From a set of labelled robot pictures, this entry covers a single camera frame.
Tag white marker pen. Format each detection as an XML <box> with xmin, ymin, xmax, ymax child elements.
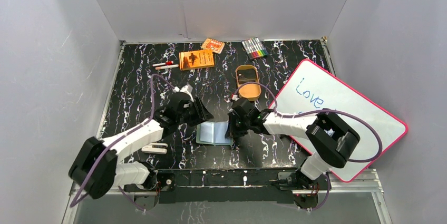
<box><xmin>155</xmin><ymin>64</ymin><xmax>179</xmax><ymax>70</ymax></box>

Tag red capped marker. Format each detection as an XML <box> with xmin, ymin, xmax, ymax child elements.
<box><xmin>152</xmin><ymin>61</ymin><xmax>173</xmax><ymax>67</ymax></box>

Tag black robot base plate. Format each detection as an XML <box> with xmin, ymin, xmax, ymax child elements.
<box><xmin>123</xmin><ymin>168</ymin><xmax>332</xmax><ymax>210</ymax></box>

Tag small orange card pack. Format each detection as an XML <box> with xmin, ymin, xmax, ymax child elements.
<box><xmin>201</xmin><ymin>38</ymin><xmax>225</xmax><ymax>54</ymax></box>

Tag aluminium frame rail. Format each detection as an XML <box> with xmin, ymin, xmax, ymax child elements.
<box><xmin>63</xmin><ymin>169</ymin><xmax>391</xmax><ymax>223</ymax></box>

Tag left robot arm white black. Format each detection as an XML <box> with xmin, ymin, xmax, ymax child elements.
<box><xmin>68</xmin><ymin>85</ymin><xmax>213</xmax><ymax>199</ymax></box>

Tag white whiteboard eraser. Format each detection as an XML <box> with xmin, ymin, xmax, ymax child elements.
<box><xmin>141</xmin><ymin>143</ymin><xmax>168</xmax><ymax>154</ymax></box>

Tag orange book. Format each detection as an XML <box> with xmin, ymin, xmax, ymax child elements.
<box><xmin>179</xmin><ymin>50</ymin><xmax>215</xmax><ymax>71</ymax></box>

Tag tan oval tray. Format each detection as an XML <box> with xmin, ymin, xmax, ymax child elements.
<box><xmin>236</xmin><ymin>64</ymin><xmax>261</xmax><ymax>102</ymax></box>

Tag pink framed whiteboard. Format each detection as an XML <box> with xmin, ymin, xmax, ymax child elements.
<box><xmin>276</xmin><ymin>59</ymin><xmax>408</xmax><ymax>182</ymax></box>

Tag coloured marker set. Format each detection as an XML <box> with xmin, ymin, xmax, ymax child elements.
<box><xmin>241</xmin><ymin>37</ymin><xmax>269</xmax><ymax>60</ymax></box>

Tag black cards in tray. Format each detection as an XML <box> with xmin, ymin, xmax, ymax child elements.
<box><xmin>237</xmin><ymin>69</ymin><xmax>257</xmax><ymax>85</ymax></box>

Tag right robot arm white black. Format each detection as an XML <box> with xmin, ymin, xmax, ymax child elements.
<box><xmin>225</xmin><ymin>98</ymin><xmax>361</xmax><ymax>211</ymax></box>

